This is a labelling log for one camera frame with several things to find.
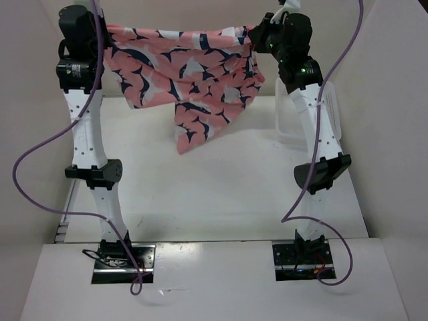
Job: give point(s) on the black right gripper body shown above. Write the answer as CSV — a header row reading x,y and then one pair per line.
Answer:
x,y
267,40

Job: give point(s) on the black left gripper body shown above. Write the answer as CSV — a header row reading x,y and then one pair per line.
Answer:
x,y
92,16

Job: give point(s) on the pink shark print shorts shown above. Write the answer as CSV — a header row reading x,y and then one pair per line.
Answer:
x,y
210,76

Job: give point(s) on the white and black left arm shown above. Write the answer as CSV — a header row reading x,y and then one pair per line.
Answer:
x,y
79,70

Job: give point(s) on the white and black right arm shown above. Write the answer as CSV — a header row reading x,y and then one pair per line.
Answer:
x,y
302,77

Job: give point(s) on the white plastic basket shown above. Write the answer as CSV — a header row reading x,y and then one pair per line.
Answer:
x,y
288,124

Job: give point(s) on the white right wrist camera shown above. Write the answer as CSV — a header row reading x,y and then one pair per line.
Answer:
x,y
286,6

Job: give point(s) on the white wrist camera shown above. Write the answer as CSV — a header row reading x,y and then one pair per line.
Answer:
x,y
86,3
286,6

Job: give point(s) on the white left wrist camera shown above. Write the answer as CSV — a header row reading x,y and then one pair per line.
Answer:
x,y
86,3

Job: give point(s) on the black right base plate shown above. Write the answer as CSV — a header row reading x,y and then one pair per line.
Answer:
x,y
289,267

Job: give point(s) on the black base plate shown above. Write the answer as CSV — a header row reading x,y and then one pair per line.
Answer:
x,y
289,267
115,269

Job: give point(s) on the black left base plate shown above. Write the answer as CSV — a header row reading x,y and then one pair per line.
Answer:
x,y
115,269

